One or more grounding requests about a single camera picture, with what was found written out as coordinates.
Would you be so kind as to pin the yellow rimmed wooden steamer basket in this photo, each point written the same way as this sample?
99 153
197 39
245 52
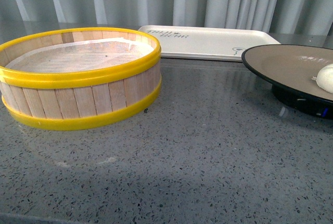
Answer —
79 100

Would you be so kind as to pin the white steamed bun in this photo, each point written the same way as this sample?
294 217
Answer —
324 78

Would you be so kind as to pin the grey pleated curtain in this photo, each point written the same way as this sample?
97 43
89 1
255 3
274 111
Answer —
313 17

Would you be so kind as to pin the cream rectangular serving tray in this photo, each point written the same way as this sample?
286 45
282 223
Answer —
206 43

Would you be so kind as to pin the tan plate with black rim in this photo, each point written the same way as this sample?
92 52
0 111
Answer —
291 70

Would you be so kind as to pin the white steamer liner cloth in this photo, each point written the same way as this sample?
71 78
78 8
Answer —
81 56

